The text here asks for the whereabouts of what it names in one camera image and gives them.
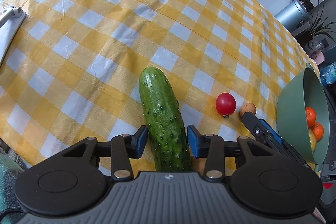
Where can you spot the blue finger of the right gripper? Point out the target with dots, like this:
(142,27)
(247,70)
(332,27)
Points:
(270,129)
(255,127)

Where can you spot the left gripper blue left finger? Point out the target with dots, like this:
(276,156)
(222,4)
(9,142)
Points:
(123,148)

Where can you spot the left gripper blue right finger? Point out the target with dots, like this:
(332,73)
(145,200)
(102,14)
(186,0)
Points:
(211,148)

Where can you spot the yellow red apple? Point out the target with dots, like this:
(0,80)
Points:
(313,140)

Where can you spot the brown longan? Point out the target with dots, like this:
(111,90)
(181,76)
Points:
(198,165)
(247,107)

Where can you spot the orange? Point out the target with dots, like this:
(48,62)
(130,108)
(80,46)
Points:
(310,116)
(318,131)

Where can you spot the green cucumber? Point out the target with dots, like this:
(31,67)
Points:
(164,121)

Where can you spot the red cherry tomato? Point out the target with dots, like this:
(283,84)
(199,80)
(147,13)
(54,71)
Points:
(225,105)

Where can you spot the green colander bowl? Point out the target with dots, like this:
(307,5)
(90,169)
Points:
(304,90)

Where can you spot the blue water jug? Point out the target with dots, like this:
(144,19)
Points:
(328,74)

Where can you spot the pink small heater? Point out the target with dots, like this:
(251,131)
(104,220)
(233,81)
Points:
(318,57)

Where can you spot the potted plant by bin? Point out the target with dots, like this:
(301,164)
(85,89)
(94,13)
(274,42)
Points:
(319,26)

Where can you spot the grey metal trash bin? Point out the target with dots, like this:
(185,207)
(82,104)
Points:
(293,16)

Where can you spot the yellow white checkered tablecloth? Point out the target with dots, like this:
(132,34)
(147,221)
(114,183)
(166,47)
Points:
(72,69)

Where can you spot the white phone stand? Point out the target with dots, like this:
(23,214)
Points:
(11,20)

